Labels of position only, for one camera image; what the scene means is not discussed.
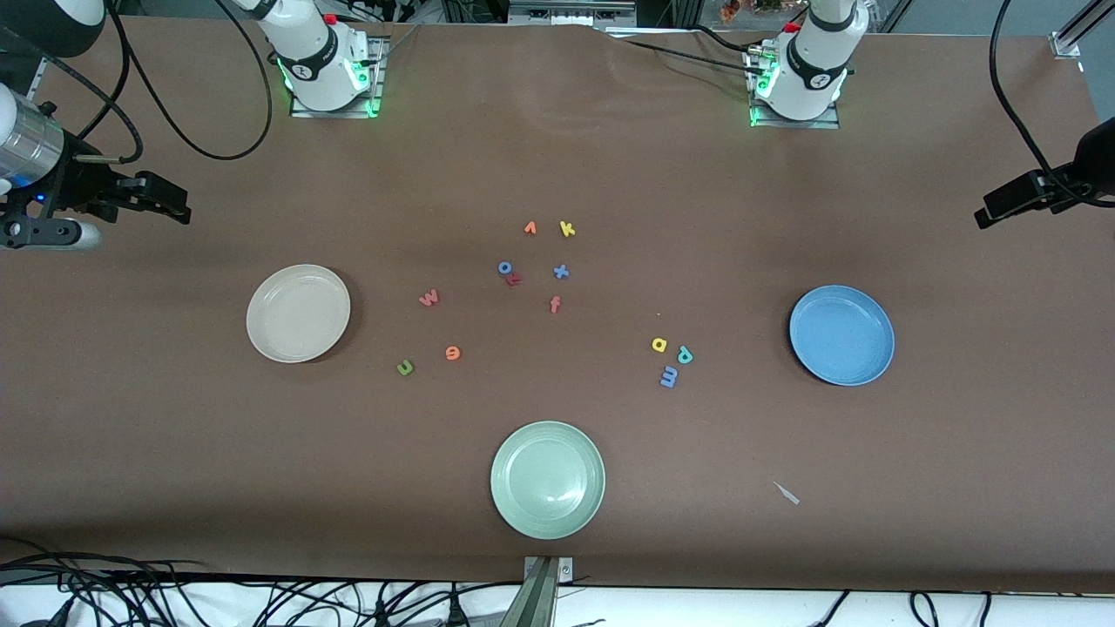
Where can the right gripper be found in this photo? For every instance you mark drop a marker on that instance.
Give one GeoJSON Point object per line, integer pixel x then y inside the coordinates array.
{"type": "Point", "coordinates": [84, 184]}

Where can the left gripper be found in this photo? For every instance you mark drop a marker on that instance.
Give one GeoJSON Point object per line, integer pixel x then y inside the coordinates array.
{"type": "Point", "coordinates": [1091, 165]}

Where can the pink foam letter w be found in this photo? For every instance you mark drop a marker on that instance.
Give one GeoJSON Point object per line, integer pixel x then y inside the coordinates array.
{"type": "Point", "coordinates": [429, 300]}

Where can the green foam letter u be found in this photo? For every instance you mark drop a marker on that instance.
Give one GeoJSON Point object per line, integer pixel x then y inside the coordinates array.
{"type": "Point", "coordinates": [405, 373]}

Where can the teal foam letter p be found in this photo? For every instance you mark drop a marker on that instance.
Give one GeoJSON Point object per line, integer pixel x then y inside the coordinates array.
{"type": "Point", "coordinates": [690, 356]}

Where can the blue foam letter m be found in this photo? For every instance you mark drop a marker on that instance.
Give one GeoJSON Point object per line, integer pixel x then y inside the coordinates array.
{"type": "Point", "coordinates": [669, 377]}

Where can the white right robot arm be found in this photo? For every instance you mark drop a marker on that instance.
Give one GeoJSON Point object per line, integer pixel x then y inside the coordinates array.
{"type": "Point", "coordinates": [318, 61]}

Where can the beige plate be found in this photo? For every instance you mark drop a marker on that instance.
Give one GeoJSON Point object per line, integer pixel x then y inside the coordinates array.
{"type": "Point", "coordinates": [298, 313]}

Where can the blue plate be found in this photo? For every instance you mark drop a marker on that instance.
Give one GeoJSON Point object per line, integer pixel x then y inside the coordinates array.
{"type": "Point", "coordinates": [841, 335]}

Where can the orange background object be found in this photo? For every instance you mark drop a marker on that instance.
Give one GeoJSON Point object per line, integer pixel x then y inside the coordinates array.
{"type": "Point", "coordinates": [730, 10]}

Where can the small grey tape scrap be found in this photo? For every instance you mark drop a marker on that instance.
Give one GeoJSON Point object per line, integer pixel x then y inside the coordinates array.
{"type": "Point", "coordinates": [788, 495]}

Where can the brown table mat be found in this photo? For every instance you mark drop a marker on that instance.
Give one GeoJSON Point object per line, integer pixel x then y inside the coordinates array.
{"type": "Point", "coordinates": [610, 157]}

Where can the grey power strip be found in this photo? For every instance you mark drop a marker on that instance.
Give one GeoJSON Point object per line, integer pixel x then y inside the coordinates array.
{"type": "Point", "coordinates": [566, 13]}

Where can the pale green plate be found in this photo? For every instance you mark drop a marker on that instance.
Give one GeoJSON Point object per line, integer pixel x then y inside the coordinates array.
{"type": "Point", "coordinates": [548, 479]}

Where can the aluminium table edge rail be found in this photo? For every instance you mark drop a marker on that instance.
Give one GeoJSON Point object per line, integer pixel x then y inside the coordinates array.
{"type": "Point", "coordinates": [39, 80]}

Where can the aluminium profile post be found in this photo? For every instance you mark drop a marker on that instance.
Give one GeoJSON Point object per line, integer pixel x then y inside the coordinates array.
{"type": "Point", "coordinates": [1067, 43]}

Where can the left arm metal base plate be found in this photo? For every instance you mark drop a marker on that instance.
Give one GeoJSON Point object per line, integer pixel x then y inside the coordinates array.
{"type": "Point", "coordinates": [797, 124]}

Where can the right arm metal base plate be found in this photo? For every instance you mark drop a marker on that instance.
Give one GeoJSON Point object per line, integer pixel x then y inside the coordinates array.
{"type": "Point", "coordinates": [381, 61]}

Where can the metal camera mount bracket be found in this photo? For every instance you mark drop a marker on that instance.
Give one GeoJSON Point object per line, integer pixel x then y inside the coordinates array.
{"type": "Point", "coordinates": [542, 601]}

